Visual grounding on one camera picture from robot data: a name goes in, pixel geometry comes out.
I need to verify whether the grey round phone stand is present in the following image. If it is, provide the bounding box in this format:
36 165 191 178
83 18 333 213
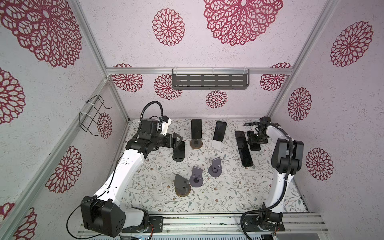
190 167 203 188

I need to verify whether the wooden base phone stand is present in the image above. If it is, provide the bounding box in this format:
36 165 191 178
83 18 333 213
174 174 191 197

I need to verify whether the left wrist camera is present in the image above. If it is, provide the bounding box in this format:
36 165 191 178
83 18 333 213
161 116 172 136

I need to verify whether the back wooden base stand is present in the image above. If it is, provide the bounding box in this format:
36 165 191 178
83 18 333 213
190 139 203 149

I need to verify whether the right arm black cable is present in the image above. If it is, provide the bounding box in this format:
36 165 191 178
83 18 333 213
239 124 293 240

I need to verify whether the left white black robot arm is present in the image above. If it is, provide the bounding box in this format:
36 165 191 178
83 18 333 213
80 116 182 238

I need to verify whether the grey round right stand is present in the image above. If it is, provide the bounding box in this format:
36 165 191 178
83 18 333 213
208 157 222 178

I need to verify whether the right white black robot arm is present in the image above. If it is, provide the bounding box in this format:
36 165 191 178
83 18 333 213
249 122 304 224

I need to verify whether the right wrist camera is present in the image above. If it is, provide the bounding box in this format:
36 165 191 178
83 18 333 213
244 117 281 128

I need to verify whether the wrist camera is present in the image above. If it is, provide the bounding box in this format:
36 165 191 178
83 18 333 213
244 117 281 128
161 116 172 136

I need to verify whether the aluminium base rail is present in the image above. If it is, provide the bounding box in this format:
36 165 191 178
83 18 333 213
120 213 329 239

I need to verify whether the black wire wall rack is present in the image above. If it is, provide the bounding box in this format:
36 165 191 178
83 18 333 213
78 95 113 139

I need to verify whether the clear acrylic phone stand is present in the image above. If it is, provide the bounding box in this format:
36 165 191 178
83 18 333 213
212 140 223 151

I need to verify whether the dark grey wall shelf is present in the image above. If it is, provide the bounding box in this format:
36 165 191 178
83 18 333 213
171 69 250 90

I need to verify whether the dark left phone stand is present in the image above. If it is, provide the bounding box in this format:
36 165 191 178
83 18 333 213
173 156 185 163

